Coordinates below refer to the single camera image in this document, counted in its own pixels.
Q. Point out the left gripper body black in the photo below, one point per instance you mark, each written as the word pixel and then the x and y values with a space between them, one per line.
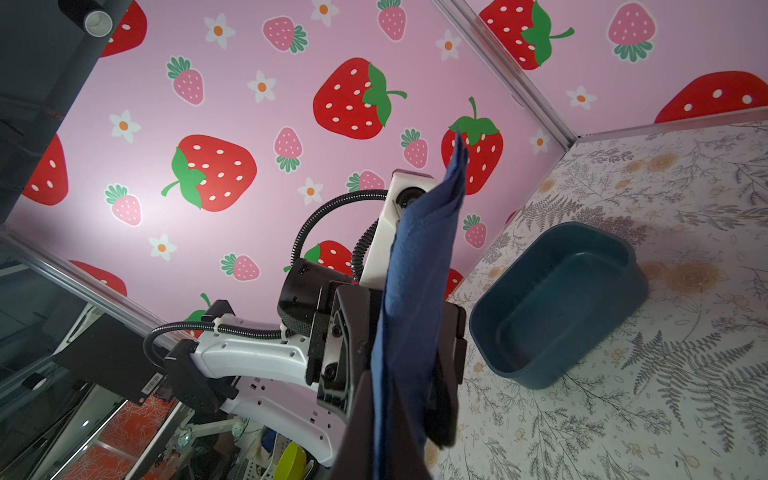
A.
pixel 347 329

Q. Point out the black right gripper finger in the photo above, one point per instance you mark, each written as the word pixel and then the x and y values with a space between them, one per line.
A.
pixel 356 457

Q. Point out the blue paper napkin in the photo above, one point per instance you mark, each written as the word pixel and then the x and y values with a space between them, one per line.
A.
pixel 408 330

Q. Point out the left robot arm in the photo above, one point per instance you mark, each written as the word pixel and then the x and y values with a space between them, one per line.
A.
pixel 261 375

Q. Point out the yellow-green object outside cell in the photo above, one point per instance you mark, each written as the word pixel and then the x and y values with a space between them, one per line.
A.
pixel 292 463

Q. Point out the dark teal plastic bin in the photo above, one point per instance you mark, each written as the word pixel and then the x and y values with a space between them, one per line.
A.
pixel 572 287

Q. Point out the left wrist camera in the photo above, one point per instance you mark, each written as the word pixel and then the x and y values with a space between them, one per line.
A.
pixel 405 187

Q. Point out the aluminium corner post left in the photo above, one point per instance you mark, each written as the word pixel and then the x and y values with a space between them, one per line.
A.
pixel 503 65

